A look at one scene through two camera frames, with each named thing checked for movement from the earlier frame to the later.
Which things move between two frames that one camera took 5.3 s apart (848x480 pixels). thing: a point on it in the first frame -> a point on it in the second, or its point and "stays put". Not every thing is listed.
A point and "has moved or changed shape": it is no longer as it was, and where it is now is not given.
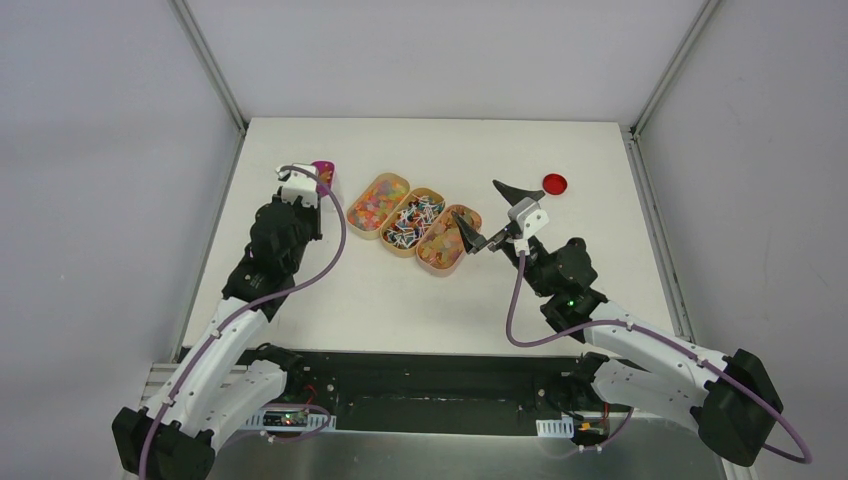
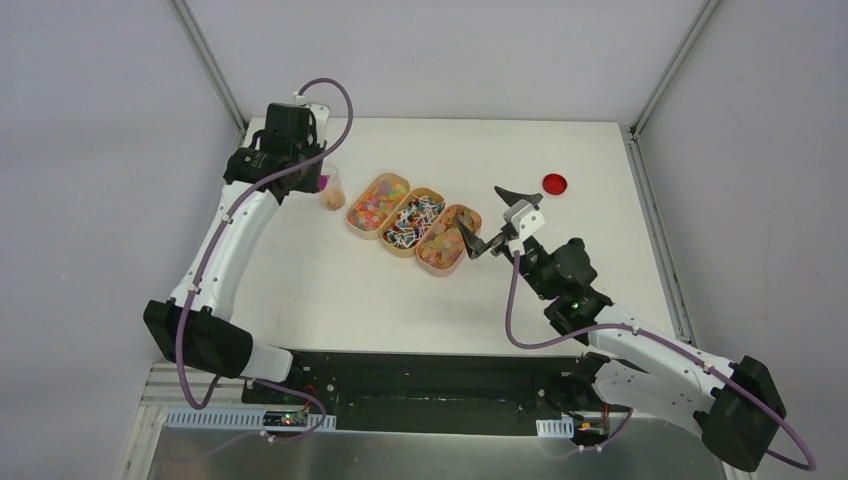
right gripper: [474, 242] stays put
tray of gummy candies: [367, 216] stays put
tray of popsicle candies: [441, 248] stays put
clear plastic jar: [326, 173] has moved or changed shape
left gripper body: [291, 212] -> [308, 176]
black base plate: [424, 393] stays put
